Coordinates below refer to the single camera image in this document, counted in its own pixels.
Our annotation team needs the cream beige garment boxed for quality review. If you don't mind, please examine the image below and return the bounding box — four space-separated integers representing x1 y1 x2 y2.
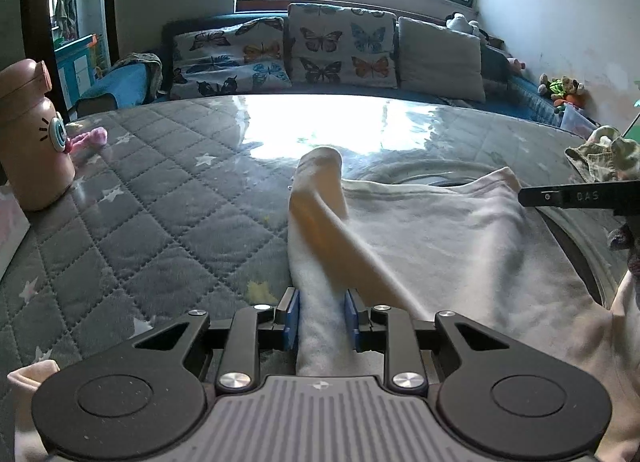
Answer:
6 145 640 462

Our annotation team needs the grey blanket on sofa arm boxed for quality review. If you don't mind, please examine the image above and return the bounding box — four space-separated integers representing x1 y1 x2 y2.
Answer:
112 52 164 103

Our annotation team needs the green floral garment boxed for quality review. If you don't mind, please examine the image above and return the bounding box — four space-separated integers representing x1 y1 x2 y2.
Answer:
564 126 640 183

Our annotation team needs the colourful plush toy pile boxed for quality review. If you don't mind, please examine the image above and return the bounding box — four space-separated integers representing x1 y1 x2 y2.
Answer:
538 74 586 108

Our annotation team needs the pink tissue pack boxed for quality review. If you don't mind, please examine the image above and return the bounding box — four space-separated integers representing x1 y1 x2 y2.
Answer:
0 185 30 279

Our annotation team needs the plain grey cushion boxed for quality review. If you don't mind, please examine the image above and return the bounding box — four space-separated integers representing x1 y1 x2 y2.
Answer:
397 18 486 102

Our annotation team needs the white plush toy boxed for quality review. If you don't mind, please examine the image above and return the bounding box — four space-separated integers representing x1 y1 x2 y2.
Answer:
445 12 488 41

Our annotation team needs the pink cartoon water bottle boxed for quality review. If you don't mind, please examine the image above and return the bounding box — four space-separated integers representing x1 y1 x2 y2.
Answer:
1 58 75 211

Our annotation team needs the small pink toy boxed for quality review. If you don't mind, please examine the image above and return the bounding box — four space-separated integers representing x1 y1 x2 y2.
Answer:
65 127 108 154

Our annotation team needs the upright butterfly pillow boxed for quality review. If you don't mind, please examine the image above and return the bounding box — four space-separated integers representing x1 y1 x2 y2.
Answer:
288 3 398 89

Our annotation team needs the left butterfly pillow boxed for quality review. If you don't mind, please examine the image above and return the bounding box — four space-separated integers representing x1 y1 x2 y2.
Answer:
169 16 292 100

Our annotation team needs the blue sofa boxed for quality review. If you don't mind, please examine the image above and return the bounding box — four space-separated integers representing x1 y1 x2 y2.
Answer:
75 12 595 129

